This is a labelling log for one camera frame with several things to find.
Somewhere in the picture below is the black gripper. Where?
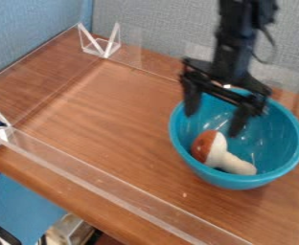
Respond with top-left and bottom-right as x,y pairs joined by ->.
179,57 -> 273,138

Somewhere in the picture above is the brown and white toy mushroom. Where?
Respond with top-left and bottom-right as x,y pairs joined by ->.
191,130 -> 256,175

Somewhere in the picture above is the blue plastic bowl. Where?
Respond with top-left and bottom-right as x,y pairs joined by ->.
168,95 -> 299,190

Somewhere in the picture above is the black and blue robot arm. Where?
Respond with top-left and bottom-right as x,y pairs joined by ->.
179,0 -> 279,137

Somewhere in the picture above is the clear acrylic table barrier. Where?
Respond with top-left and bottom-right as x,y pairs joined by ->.
0,29 -> 299,245

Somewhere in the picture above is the clear acrylic corner bracket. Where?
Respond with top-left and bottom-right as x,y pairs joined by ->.
76,23 -> 121,58

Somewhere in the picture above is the grey metal frame piece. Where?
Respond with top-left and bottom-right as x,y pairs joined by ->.
45,213 -> 95,245

